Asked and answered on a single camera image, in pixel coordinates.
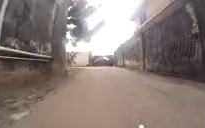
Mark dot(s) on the dark car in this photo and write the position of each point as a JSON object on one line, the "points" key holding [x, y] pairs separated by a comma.
{"points": [[102, 61]]}

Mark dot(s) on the brown dirt road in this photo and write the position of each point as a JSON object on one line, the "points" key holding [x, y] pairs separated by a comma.
{"points": [[123, 96]]}

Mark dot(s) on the tree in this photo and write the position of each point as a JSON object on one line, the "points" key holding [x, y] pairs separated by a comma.
{"points": [[81, 20]]}

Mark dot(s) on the pale building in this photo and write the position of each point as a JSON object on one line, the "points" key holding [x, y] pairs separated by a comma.
{"points": [[150, 11]]}

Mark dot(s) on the robot's own part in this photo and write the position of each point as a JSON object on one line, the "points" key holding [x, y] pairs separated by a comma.
{"points": [[141, 126]]}

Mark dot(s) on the weathered concrete building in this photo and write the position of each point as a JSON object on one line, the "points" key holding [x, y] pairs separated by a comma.
{"points": [[23, 40]]}

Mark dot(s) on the rubble strip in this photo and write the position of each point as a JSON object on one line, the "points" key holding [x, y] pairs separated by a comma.
{"points": [[20, 100]]}

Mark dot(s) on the white wall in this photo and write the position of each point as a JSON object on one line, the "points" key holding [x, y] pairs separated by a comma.
{"points": [[81, 59]]}

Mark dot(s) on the dark wall with railing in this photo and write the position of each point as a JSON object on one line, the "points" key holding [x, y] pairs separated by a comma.
{"points": [[170, 50]]}

